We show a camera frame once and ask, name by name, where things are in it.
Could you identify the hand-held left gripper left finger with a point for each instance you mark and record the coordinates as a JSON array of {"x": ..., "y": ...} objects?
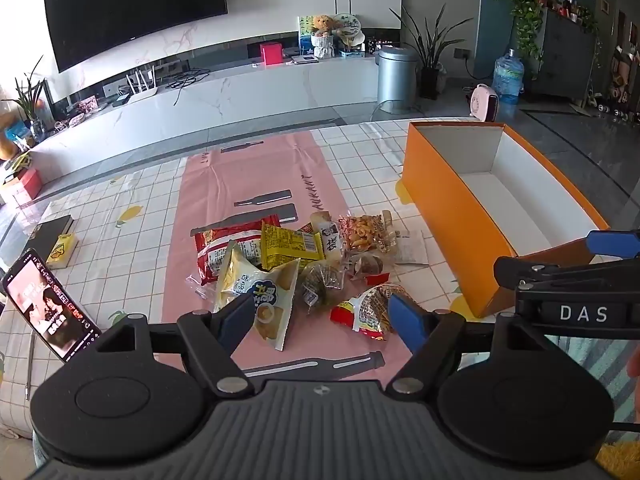
[{"x": 239, "y": 317}]

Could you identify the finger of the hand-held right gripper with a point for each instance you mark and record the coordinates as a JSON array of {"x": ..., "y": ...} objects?
[
  {"x": 540, "y": 270},
  {"x": 607, "y": 243}
]

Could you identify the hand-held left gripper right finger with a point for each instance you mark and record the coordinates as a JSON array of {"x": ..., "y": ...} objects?
[{"x": 407, "y": 320}]

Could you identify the clear yellow chip bag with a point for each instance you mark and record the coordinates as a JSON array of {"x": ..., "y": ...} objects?
[{"x": 250, "y": 280}]

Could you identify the red and white snack packet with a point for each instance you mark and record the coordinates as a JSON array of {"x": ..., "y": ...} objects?
[{"x": 362, "y": 310}]

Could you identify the brown date snack packet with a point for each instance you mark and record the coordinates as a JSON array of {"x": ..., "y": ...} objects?
[{"x": 367, "y": 265}]

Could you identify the red noodle packet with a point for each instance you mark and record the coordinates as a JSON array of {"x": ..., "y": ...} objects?
[{"x": 215, "y": 247}]

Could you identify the green rice dumpling packet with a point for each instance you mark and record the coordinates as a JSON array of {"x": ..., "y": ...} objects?
[{"x": 317, "y": 285}]

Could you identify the yellow snack packet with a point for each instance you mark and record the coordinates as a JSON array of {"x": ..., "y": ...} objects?
[{"x": 290, "y": 247}]

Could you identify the orange peanut snack packet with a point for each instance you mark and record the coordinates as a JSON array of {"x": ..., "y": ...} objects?
[{"x": 362, "y": 232}]

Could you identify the white packet with black label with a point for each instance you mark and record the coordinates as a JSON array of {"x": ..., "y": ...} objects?
[{"x": 327, "y": 240}]

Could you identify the orange cardboard box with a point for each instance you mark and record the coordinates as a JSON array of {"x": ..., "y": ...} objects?
[{"x": 440, "y": 185}]

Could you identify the teal cloth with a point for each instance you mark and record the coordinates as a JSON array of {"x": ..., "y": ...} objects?
[{"x": 595, "y": 365}]

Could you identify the white paper sachet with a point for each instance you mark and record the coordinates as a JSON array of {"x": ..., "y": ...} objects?
[{"x": 411, "y": 247}]

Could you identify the row of shoes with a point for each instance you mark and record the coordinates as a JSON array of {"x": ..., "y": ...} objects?
[{"x": 612, "y": 110}]

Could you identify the white checkered tablecloth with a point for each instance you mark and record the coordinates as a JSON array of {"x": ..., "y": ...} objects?
[{"x": 125, "y": 240}]

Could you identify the pink table mat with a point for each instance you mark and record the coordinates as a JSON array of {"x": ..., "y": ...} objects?
[{"x": 250, "y": 170}]

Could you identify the pink fan heater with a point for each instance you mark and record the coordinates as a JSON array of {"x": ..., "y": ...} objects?
[{"x": 484, "y": 102}]

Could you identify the dark grey cabinet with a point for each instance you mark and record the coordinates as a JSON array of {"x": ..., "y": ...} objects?
[{"x": 565, "y": 60}]

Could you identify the blue water jug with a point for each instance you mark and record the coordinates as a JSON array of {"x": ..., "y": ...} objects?
[{"x": 507, "y": 77}]

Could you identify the smartphone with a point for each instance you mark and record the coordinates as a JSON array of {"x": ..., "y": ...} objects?
[{"x": 45, "y": 305}]

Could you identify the black notebook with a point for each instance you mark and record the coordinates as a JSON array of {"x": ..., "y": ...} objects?
[{"x": 50, "y": 235}]

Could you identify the long-leaf potted plant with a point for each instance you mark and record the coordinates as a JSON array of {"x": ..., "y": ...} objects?
[{"x": 430, "y": 80}]

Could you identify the white marble tv console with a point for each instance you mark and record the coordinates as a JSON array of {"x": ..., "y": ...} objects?
[{"x": 225, "y": 90}]

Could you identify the silver trash can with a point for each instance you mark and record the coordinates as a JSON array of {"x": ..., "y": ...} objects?
[{"x": 397, "y": 77}]

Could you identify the white router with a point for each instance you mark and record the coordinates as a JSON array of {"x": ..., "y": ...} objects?
[{"x": 142, "y": 94}]

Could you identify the red storage box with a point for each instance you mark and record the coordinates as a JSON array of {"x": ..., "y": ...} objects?
[{"x": 25, "y": 187}]

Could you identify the hanging vine plant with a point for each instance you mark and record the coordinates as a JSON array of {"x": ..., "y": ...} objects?
[{"x": 527, "y": 5}]

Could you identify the red square box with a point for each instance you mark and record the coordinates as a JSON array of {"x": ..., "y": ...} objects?
[{"x": 271, "y": 54}]

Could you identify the round hand fan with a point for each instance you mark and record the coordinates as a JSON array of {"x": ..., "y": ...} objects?
[{"x": 348, "y": 27}]

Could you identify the brown teddy bear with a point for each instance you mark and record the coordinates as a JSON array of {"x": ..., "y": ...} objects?
[{"x": 321, "y": 25}]

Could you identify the small potted plant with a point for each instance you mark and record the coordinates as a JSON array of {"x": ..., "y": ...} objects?
[{"x": 30, "y": 95}]

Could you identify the black television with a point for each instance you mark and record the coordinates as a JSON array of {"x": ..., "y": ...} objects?
[{"x": 135, "y": 5}]

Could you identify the wall outlet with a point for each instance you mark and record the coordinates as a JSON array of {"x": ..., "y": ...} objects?
[{"x": 461, "y": 53}]

